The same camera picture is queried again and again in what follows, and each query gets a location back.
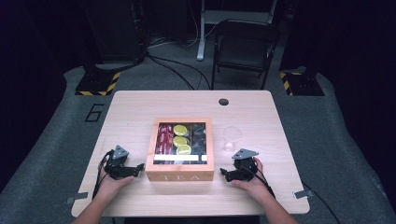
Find thin black floor cable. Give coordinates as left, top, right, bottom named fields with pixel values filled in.
left=301, top=181, right=343, bottom=224

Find white desk frame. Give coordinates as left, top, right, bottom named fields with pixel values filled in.
left=196, top=0, right=278, bottom=62

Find black folding chair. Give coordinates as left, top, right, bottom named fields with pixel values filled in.
left=210, top=19, right=282, bottom=91

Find wooden tea box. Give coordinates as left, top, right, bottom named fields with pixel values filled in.
left=145, top=117, right=216, bottom=182

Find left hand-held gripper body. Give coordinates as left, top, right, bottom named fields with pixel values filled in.
left=104, top=145, right=138, bottom=181

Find stack of red tea packets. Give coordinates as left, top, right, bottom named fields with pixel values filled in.
left=154, top=123, right=175, bottom=156

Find yellow-green tea capsule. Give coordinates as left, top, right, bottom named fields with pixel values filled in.
left=172, top=135, right=191, bottom=148
left=176, top=144, right=192, bottom=156
left=173, top=124, right=190, bottom=137

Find black equipment cabinet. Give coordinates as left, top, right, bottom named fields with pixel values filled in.
left=78, top=0, right=148, bottom=64

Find grey tape piece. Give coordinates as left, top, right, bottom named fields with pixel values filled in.
left=292, top=189, right=315, bottom=200
left=65, top=191, right=90, bottom=205

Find hand-held gripper cable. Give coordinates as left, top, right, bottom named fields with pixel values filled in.
left=92, top=148, right=116, bottom=200
left=246, top=164, right=276, bottom=199

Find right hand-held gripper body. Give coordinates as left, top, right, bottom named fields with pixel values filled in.
left=231, top=147, right=260, bottom=183

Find pile of dark tea packets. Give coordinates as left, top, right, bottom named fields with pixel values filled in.
left=190, top=123, right=207, bottom=156

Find clear glass cup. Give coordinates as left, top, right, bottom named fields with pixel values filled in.
left=221, top=125, right=243, bottom=153

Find right hand-held gripper cable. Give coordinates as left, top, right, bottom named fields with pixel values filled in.
left=246, top=164, right=276, bottom=199

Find black hazard-striped stand base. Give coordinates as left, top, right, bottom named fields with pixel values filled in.
left=75, top=63, right=121, bottom=97
left=278, top=66, right=326, bottom=97

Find black floor cables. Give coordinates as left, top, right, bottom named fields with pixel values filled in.
left=145, top=50, right=213, bottom=91

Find person's left hand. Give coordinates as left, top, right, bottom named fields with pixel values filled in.
left=97, top=161, right=135, bottom=201

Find person's right hand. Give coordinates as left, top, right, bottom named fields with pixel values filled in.
left=231, top=156, right=266, bottom=203

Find left hand-held gripper cable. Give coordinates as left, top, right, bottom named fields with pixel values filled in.
left=92, top=148, right=116, bottom=200

